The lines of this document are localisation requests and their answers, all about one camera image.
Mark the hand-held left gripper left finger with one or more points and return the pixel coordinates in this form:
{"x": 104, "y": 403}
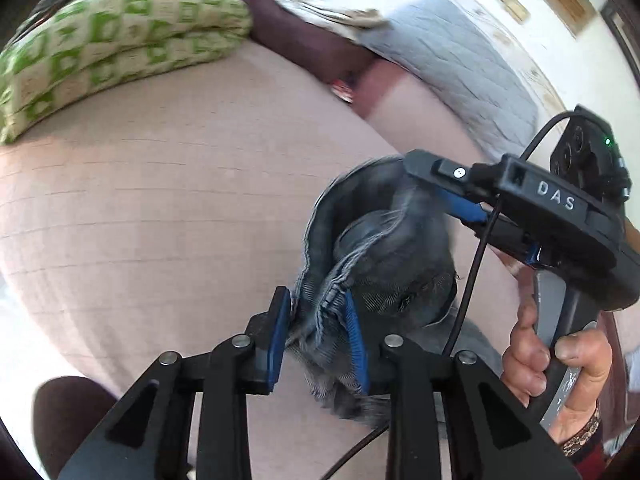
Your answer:
{"x": 279, "y": 345}

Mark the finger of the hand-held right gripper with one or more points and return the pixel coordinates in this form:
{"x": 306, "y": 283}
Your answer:
{"x": 462, "y": 205}
{"x": 512, "y": 240}

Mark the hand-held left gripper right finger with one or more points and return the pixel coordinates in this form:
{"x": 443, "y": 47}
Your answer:
{"x": 358, "y": 350}

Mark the grey denim pants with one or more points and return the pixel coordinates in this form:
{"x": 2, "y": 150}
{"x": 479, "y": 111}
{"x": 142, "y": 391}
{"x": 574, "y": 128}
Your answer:
{"x": 380, "y": 260}

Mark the person's right hand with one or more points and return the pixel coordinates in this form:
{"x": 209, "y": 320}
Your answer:
{"x": 525, "y": 360}

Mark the grey quilted blanket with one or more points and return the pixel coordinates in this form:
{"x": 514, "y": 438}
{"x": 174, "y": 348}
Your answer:
{"x": 460, "y": 70}

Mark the small red object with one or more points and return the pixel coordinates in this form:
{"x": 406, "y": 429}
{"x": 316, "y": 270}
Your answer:
{"x": 343, "y": 89}

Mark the pink bed sheet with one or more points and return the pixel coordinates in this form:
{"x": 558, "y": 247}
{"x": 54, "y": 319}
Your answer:
{"x": 175, "y": 210}

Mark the dark brown cloth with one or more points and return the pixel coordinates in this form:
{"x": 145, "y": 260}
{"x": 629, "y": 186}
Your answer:
{"x": 70, "y": 420}

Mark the dark maroon pillow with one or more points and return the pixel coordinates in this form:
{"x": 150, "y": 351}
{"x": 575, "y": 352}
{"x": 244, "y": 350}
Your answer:
{"x": 310, "y": 35}

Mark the green checked folded blanket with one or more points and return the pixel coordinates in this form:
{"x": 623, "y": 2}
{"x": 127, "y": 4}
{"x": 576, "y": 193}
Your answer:
{"x": 115, "y": 45}

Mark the small wall plate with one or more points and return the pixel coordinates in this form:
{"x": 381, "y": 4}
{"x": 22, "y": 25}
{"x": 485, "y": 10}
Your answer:
{"x": 510, "y": 2}

